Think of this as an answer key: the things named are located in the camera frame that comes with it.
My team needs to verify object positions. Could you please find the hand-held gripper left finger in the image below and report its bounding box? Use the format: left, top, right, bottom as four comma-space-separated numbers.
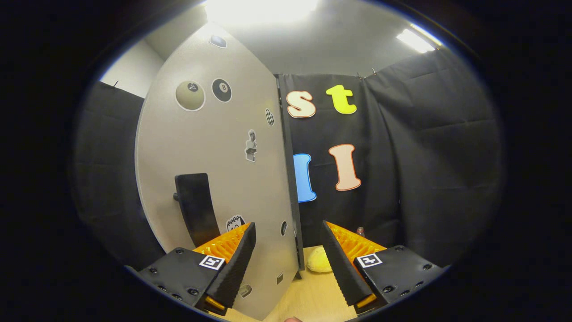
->
136, 221, 257, 316

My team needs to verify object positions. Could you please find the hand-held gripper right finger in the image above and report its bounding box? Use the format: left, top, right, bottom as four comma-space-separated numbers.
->
320, 220, 447, 315

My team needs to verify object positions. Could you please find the dark grey shoe cabinet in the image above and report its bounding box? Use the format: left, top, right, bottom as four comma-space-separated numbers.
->
273, 73, 306, 280

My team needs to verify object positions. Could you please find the beige shoe cabinet door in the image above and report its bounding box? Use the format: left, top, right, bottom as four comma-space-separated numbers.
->
135, 22, 300, 322

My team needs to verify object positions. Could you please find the yellow soft object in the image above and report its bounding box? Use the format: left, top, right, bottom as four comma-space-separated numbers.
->
306, 246, 333, 273

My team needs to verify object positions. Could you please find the black backdrop cloth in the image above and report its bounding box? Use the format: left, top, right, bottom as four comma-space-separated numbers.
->
74, 47, 508, 269

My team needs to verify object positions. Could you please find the small ceiling light panel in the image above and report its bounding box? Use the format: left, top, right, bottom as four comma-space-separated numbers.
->
395, 25, 443, 54

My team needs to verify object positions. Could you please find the large ceiling light panel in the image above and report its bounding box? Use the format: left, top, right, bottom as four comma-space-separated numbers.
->
203, 0, 320, 25

